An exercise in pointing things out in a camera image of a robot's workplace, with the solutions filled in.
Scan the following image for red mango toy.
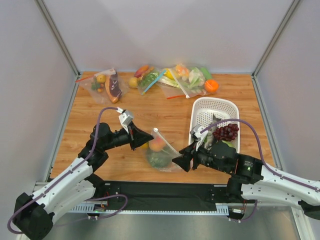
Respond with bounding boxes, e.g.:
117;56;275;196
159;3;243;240
134;64;150;78

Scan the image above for polka dot zip bag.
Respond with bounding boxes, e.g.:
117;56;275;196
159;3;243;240
141;128;183;173

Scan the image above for white plastic basket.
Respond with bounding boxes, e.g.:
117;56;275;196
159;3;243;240
189;97;240;153

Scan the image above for zip bag with meat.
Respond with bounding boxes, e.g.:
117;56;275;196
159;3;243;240
76;68;129;105

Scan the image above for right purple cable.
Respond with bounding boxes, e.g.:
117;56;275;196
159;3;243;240
199;118;320;222

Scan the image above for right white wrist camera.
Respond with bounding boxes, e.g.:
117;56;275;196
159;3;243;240
190;124;208;152

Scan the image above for green cabbage toy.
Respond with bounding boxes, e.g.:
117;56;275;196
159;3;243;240
222;140;236;148

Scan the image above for yellow pear toy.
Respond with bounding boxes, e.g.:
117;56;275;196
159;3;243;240
128;77;139;89

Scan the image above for white slotted cable duct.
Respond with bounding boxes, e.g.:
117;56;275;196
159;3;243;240
67;202;245;215

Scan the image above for red apple toy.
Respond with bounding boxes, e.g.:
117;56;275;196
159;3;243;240
148;138;166;152

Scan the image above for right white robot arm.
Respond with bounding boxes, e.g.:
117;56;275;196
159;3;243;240
172;141;320;220

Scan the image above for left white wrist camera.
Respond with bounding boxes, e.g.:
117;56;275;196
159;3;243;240
116;107;134;133

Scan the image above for grey fish toy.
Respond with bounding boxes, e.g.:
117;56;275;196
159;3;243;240
204;114;222;150

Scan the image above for yellow green pepper toy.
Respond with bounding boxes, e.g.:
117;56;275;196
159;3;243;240
140;142;149;150

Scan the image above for steak toy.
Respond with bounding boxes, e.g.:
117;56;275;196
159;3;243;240
104;72;123;104

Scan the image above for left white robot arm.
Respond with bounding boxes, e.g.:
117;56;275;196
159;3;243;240
7;122;153;240

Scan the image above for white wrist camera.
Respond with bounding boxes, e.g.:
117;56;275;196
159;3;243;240
190;124;208;152
116;107;134;133

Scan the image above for red grapes toy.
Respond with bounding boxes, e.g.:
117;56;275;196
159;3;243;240
213;123;240;142

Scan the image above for large zip bag vegetables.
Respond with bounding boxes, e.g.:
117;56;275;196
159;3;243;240
156;63;218;99

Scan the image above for orange fruit toy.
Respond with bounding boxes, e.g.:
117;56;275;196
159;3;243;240
204;79;220;93

